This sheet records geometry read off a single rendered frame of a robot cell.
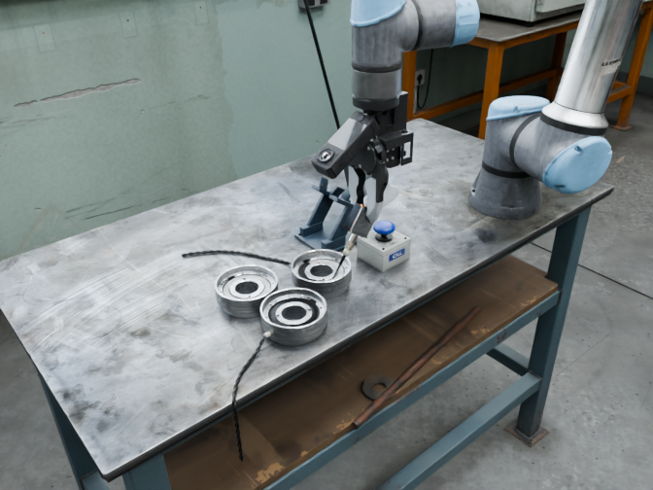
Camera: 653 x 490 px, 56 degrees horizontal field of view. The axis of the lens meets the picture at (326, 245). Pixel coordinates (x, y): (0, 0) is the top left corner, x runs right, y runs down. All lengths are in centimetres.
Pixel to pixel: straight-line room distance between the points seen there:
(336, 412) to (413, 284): 29
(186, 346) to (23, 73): 161
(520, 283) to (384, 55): 83
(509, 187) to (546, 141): 17
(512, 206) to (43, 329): 91
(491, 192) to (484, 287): 31
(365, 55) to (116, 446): 62
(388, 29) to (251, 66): 194
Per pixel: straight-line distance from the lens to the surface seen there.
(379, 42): 91
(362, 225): 103
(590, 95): 117
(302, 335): 94
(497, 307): 149
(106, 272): 120
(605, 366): 228
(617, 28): 116
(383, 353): 133
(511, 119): 126
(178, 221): 133
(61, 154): 254
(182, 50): 264
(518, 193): 132
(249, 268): 108
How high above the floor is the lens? 143
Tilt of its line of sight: 32 degrees down
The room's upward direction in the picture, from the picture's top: 1 degrees counter-clockwise
